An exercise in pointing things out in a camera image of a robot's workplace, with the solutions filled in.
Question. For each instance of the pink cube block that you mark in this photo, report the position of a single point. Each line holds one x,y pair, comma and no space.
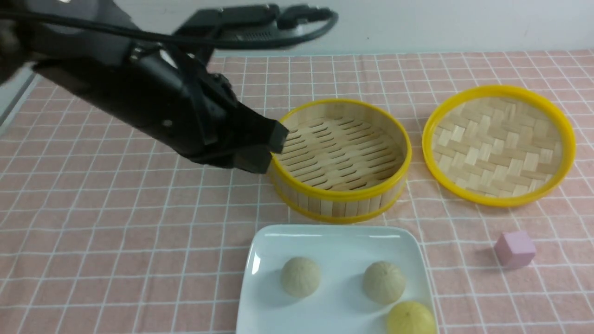
515,249

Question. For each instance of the yellow steamed bun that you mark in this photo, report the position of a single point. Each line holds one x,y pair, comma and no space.
410,318

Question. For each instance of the pink checkered tablecloth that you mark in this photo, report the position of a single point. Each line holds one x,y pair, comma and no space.
105,231

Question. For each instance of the yellow rimmed woven steamer lid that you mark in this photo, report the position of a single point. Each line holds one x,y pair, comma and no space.
499,145

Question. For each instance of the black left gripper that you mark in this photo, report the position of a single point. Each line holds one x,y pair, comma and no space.
171,97

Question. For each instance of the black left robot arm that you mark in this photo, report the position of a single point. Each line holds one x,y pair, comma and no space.
88,64

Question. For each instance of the yellow rimmed bamboo steamer basket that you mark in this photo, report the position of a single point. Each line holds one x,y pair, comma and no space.
343,161

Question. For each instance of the white square plate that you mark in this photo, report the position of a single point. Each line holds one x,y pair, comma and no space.
339,305

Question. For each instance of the pale beige steamed bun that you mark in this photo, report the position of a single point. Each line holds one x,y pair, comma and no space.
300,277

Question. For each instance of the beige steamed bun on plate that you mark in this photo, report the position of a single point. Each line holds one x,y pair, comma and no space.
383,282

